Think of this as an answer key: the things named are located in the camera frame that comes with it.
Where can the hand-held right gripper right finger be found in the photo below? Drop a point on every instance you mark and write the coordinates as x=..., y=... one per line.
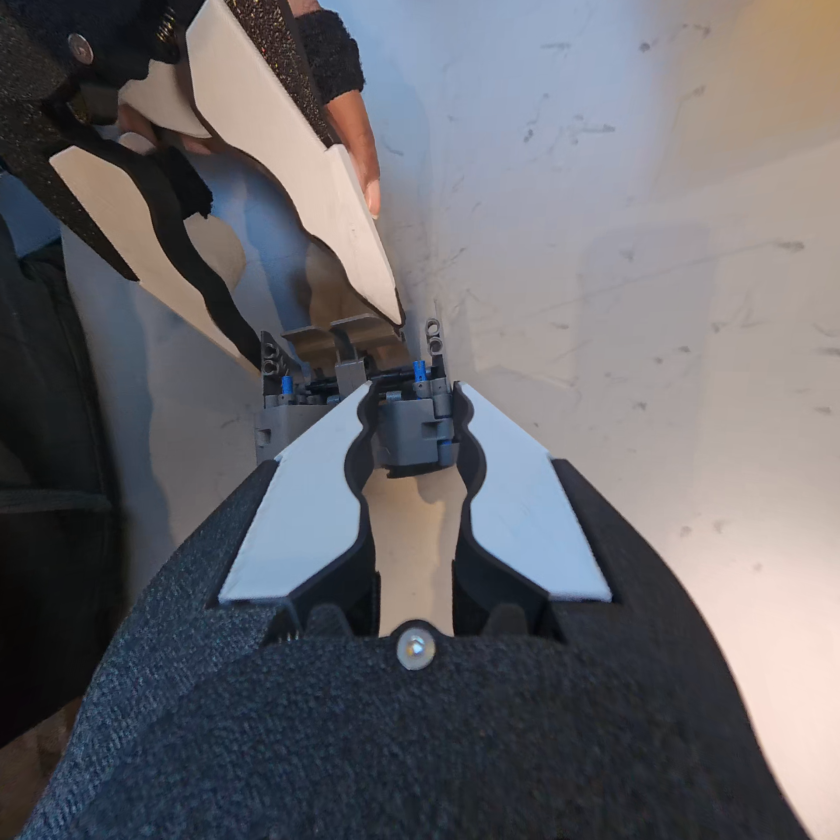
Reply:
x=531, y=525

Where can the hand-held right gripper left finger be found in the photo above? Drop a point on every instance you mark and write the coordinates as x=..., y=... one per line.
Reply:
x=302, y=525

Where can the person's black hoodie torso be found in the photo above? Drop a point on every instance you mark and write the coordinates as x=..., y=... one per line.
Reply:
x=52, y=426

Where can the grey desk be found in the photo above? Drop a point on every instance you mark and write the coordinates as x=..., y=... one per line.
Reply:
x=623, y=328

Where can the grey brick wheel assembly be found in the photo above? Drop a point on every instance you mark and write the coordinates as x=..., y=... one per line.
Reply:
x=407, y=433

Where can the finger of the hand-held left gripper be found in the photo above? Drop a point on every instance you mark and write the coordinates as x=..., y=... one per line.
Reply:
x=275, y=118
x=118, y=210

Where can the blue brick pin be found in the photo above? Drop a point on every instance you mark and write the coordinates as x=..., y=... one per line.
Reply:
x=418, y=371

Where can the person's left hand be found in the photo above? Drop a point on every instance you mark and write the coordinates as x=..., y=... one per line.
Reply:
x=361, y=157

